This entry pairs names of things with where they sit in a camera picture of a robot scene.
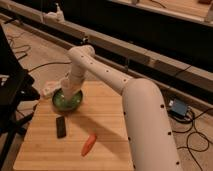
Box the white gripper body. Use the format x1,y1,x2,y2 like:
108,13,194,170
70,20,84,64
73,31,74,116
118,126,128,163
61,77,82,95

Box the white ceramic cup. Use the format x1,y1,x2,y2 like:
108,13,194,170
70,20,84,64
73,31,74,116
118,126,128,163
62,90,75,101

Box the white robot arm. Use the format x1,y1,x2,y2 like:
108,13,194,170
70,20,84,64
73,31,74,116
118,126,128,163
61,45,183,171

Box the green ceramic bowl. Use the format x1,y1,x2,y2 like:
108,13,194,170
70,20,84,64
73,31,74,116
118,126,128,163
52,89,83,112

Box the white power strip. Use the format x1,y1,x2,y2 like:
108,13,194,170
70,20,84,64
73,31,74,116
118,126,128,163
41,81,61,98

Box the black rectangular block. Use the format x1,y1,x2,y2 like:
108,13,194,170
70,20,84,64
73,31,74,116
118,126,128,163
56,116,66,138

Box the black chair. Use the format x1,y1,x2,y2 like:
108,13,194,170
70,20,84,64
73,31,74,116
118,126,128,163
0,25,40,171

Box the orange carrot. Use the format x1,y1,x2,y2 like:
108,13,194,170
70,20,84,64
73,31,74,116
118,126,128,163
81,134,97,156

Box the white object on ledge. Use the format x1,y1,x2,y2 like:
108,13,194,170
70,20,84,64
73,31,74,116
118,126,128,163
45,3,65,22

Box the blue electronics box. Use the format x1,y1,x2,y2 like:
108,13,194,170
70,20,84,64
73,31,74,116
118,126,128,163
169,99,188,118

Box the black cable on floor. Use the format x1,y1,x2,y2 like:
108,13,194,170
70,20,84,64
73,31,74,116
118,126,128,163
29,37,90,81

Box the black cables right floor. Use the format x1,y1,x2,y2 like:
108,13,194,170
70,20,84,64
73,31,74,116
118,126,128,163
166,106,213,171

